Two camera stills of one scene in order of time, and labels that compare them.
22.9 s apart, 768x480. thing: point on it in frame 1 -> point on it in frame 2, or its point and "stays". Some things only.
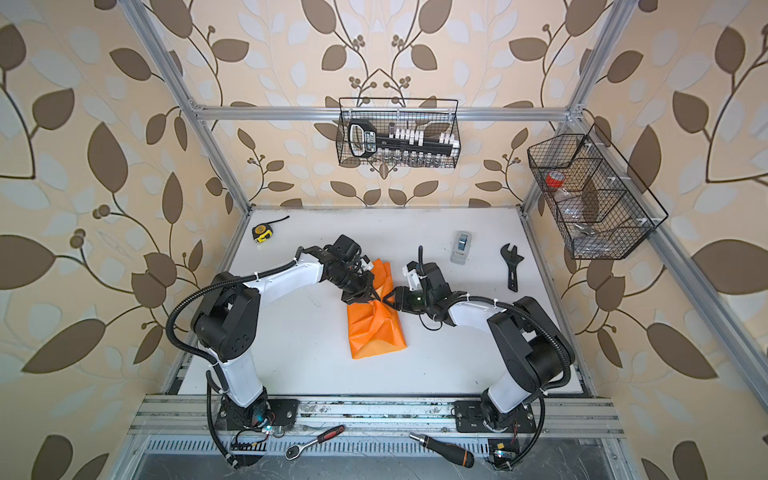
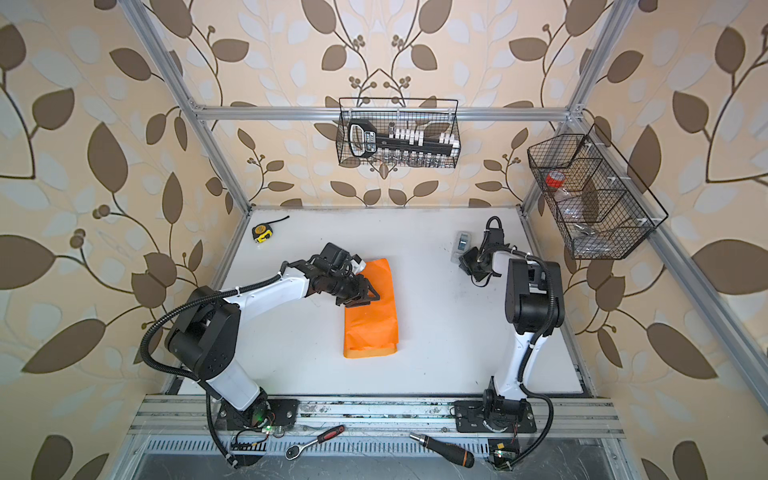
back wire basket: (398, 132) stays
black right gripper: (401, 299) -> (467, 259)
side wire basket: (602, 210) stays
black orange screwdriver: (452, 452) stays
